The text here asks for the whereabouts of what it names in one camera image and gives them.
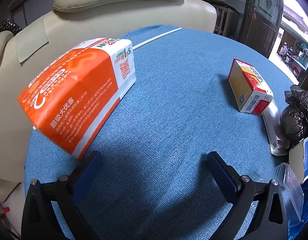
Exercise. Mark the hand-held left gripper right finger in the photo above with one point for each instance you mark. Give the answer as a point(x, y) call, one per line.
point(219, 167)

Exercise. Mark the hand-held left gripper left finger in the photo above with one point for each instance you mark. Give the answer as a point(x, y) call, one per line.
point(92, 165)

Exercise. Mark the orange white paper bag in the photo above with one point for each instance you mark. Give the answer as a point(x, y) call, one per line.
point(74, 85)

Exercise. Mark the long white medicine box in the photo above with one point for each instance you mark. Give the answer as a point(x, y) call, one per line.
point(273, 127)

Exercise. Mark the clear plastic container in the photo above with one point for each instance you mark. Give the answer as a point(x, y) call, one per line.
point(291, 187)

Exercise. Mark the red yellow medicine box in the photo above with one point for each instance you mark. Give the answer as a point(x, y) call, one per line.
point(246, 85)

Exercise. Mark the black plastic bag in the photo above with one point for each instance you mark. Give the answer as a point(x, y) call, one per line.
point(294, 120)

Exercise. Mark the blue tablecloth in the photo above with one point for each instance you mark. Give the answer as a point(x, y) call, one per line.
point(169, 92)

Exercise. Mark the parked scooter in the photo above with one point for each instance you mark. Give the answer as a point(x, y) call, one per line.
point(285, 51)

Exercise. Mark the thin white rod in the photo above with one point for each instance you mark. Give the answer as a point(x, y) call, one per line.
point(156, 38)

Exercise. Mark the wooden door with glass pane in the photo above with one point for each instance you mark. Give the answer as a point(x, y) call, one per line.
point(261, 30)

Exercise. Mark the wooden slatted cabinet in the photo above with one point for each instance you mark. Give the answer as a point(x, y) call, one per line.
point(225, 20)

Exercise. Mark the beige leather armchair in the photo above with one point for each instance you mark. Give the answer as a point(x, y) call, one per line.
point(119, 5)

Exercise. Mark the dark floral cloth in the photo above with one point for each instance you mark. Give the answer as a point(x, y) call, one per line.
point(6, 26)

